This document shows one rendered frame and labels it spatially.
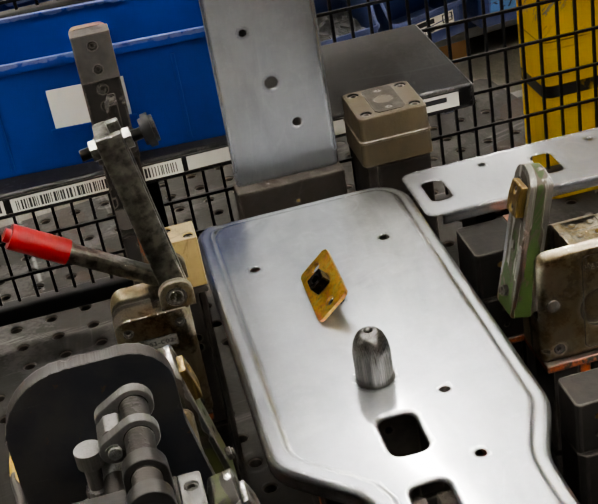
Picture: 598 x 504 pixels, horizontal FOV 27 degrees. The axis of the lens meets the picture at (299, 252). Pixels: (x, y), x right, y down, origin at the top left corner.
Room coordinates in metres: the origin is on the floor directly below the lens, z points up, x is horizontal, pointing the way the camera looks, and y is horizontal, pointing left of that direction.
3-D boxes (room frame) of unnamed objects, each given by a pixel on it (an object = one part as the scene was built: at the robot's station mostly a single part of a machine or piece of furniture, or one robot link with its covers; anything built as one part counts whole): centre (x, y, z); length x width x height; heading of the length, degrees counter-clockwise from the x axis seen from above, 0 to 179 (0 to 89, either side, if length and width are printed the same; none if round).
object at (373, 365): (0.83, -0.04, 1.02); 0.03 x 0.03 x 0.07
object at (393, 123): (1.25, -0.12, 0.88); 0.08 x 0.08 x 0.36; 8
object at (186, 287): (0.92, 0.11, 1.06); 0.03 x 0.01 x 0.03; 98
